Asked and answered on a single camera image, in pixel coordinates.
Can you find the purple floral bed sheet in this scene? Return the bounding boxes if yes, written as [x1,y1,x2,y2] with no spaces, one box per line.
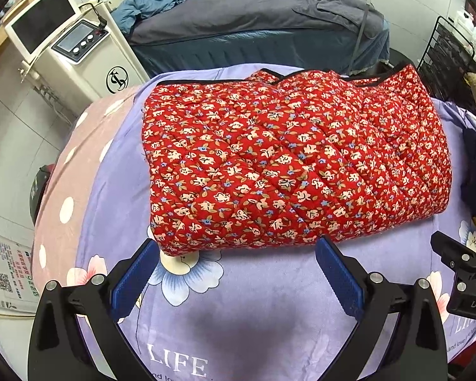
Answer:
[73,63,476,381]

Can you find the grey massage bed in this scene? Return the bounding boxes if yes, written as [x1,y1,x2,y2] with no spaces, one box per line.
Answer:
[128,0,390,77]

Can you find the printed wall poster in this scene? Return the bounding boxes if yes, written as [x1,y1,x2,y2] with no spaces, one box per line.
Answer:
[0,228,40,306]

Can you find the black round object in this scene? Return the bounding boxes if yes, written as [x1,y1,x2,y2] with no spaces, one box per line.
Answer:
[29,164,56,225]

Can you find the red floral quilted coat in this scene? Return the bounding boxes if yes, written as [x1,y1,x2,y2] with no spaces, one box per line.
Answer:
[141,63,453,255]

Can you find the grey towel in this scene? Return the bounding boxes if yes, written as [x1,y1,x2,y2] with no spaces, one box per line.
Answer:
[294,0,385,28]

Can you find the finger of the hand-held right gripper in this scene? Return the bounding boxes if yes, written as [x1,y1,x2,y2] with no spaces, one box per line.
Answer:
[430,231,476,276]

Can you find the white machine with screen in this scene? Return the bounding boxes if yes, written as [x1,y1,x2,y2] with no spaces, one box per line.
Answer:
[4,0,150,106]

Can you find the black wire rack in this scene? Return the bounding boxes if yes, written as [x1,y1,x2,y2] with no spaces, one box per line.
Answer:
[416,16,476,112]

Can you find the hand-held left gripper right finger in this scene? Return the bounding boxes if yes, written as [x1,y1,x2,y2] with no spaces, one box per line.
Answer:
[315,235,450,381]

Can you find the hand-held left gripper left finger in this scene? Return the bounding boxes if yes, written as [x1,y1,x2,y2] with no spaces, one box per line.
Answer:
[28,239,160,381]

